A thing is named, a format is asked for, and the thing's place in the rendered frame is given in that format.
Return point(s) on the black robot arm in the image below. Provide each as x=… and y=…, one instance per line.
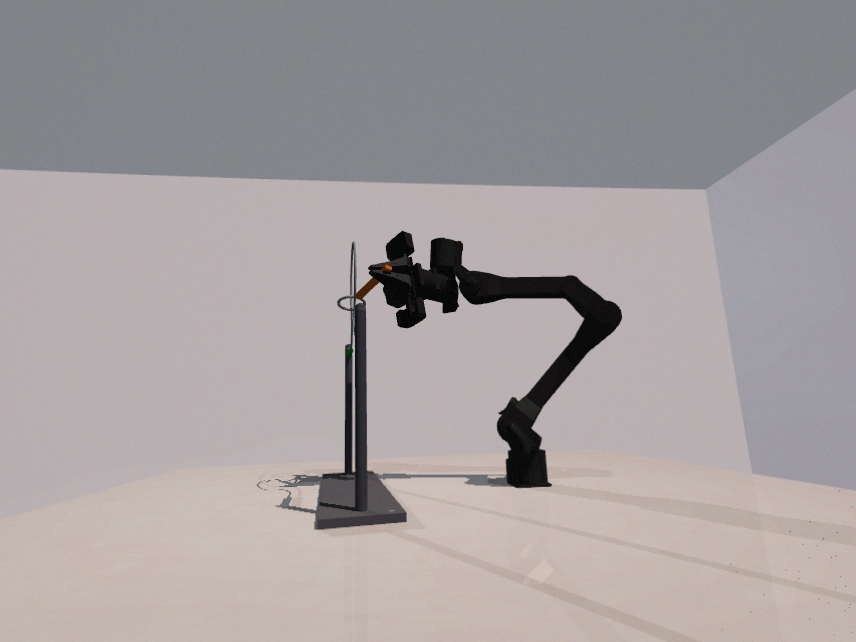
x=526, y=465

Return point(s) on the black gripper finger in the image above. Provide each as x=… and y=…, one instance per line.
x=397, y=283
x=397, y=265

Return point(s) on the orange bar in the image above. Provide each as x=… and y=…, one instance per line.
x=364, y=290

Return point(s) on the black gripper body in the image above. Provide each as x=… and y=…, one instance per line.
x=426, y=284

